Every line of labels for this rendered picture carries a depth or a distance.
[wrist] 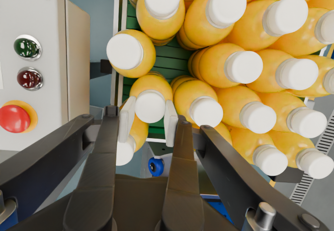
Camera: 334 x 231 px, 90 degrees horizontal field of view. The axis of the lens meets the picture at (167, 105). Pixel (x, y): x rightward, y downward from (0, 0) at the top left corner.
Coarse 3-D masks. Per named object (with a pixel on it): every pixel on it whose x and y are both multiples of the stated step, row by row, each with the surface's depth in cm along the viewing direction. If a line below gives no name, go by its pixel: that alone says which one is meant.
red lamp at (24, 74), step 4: (20, 72) 19; (24, 72) 19; (28, 72) 19; (32, 72) 19; (16, 76) 19; (20, 76) 19; (24, 76) 19; (28, 76) 19; (32, 76) 19; (36, 76) 20; (20, 80) 19; (24, 80) 19; (28, 80) 19; (32, 80) 19; (36, 80) 19; (20, 84) 19; (24, 84) 19; (28, 84) 19; (32, 84) 19; (36, 84) 20; (28, 88) 20
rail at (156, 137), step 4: (148, 136) 37; (152, 136) 37; (156, 136) 37; (160, 136) 38; (164, 136) 38; (148, 140) 36; (152, 140) 36; (156, 140) 36; (160, 140) 36; (164, 140) 36
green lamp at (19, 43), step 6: (18, 42) 18; (24, 42) 18; (30, 42) 18; (18, 48) 18; (24, 48) 18; (30, 48) 18; (36, 48) 19; (18, 54) 18; (24, 54) 18; (30, 54) 19
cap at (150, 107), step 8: (144, 96) 20; (152, 96) 20; (160, 96) 21; (136, 104) 20; (144, 104) 21; (152, 104) 21; (160, 104) 21; (136, 112) 21; (144, 112) 21; (152, 112) 21; (160, 112) 21; (144, 120) 21; (152, 120) 21
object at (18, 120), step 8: (0, 112) 20; (8, 112) 20; (16, 112) 20; (24, 112) 20; (0, 120) 20; (8, 120) 20; (16, 120) 20; (24, 120) 20; (8, 128) 20; (16, 128) 20; (24, 128) 20
